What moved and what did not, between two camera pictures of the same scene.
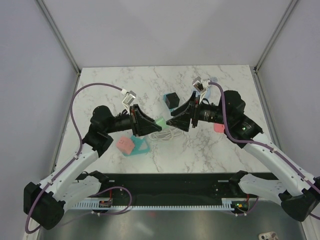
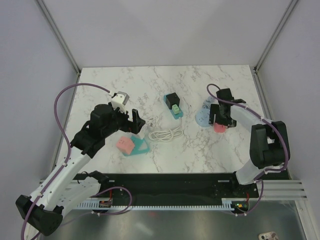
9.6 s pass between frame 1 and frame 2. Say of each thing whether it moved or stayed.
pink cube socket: stayed
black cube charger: stayed
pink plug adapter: stayed
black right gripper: moved
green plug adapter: moved
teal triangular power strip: stayed
